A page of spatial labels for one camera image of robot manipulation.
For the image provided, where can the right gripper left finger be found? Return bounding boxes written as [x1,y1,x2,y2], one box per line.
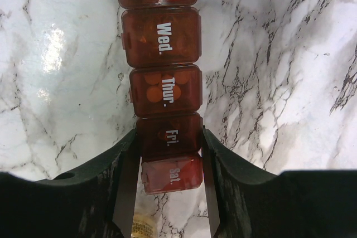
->
[1,130,139,237]

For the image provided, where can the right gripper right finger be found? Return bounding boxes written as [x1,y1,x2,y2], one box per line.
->
[202,129,356,237]

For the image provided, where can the clear pill bottle orange label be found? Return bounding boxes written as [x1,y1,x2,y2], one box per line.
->
[131,213,157,238]

